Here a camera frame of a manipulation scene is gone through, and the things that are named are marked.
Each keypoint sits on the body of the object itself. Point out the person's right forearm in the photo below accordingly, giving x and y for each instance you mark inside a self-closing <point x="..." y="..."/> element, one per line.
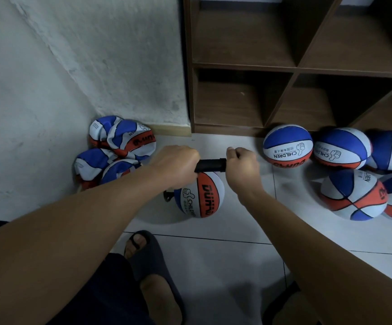
<point x="335" y="264"/>

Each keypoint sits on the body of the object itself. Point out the person's left forearm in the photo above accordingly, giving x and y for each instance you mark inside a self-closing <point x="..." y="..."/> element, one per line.
<point x="54" y="253"/>

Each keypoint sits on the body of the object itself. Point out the black sandal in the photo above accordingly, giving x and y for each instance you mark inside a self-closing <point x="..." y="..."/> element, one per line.
<point x="277" y="308"/>
<point x="152" y="257"/>

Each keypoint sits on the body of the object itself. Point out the brown wooden cubby shelf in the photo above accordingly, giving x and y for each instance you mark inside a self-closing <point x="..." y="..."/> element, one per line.
<point x="240" y="44"/>

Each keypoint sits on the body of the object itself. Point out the person's left hand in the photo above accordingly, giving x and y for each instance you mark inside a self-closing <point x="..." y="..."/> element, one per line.
<point x="176" y="165"/>

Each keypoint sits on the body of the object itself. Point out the person's left foot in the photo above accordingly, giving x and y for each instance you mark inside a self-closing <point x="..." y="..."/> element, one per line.
<point x="162" y="301"/>

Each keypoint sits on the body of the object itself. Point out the black hand pump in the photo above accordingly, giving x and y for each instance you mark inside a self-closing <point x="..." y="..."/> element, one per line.
<point x="211" y="165"/>

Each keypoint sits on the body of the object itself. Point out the person's right hand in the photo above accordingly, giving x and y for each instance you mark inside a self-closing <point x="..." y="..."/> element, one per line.
<point x="245" y="176"/>

